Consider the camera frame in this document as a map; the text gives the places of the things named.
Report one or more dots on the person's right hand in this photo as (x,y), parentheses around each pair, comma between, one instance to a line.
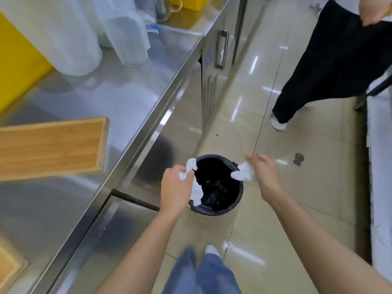
(267,176)

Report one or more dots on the person's left hand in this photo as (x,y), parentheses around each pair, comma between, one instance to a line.
(174,189)

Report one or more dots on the person's left fingers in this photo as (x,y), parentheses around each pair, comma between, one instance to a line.
(183,172)

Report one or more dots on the person's right fingers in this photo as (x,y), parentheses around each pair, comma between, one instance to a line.
(252,162)

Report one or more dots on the white tissue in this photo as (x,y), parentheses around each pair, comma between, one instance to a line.
(196,189)
(243,172)

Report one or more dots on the person's left forearm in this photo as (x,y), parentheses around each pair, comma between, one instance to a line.
(144,254)

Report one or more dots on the person's right forearm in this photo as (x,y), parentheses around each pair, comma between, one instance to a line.
(312,241)

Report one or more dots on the black garbage bag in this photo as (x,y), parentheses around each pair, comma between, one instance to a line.
(216,188)

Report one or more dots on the person's white shoe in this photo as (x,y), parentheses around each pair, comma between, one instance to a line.
(212,250)
(278,123)

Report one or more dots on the black round trash bin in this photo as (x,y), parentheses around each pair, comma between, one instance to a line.
(229,205)

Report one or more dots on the stainless steel counter cabinet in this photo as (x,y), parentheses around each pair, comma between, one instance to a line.
(122,104)

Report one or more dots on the person's blue jeans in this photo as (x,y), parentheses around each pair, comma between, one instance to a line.
(211,277)

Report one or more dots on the white appliance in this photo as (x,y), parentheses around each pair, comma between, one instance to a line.
(381,180)

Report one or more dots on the wooden tray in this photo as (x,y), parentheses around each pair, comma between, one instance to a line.
(52,148)
(9,264)

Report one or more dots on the blue and white packet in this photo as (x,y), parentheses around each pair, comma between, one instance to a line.
(151,27)

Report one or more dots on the clear plastic pitcher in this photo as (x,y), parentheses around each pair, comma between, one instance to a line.
(125,33)

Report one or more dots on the yellow plastic container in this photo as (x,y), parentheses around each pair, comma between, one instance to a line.
(186,2)

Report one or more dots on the plastic-wrapped white cup stack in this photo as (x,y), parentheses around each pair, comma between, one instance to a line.
(58,33)

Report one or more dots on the yellow board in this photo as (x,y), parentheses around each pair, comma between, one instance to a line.
(15,58)

